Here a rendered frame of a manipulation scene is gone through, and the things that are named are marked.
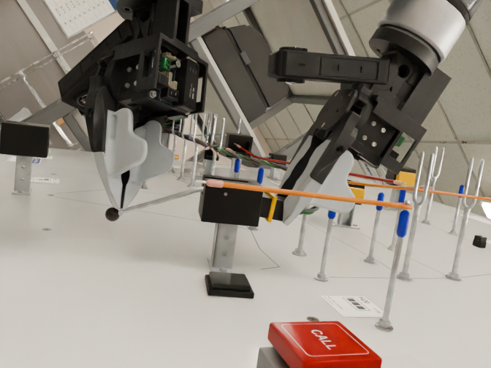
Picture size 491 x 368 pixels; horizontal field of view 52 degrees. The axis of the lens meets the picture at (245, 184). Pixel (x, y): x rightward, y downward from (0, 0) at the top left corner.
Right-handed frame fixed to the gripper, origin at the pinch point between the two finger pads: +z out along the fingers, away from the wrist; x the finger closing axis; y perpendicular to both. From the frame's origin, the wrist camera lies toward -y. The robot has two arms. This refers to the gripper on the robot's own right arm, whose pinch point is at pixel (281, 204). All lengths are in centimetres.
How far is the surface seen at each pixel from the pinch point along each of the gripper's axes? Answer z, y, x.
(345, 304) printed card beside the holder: 4.2, 7.5, -8.1
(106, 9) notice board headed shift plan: -68, -153, 761
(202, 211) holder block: 4.3, -6.9, -2.2
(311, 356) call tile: 4.7, -1.8, -24.6
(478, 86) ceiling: -121, 154, 264
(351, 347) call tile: 3.5, 0.7, -23.3
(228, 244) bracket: 6.1, -2.7, -1.2
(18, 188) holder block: 19.3, -26.0, 26.2
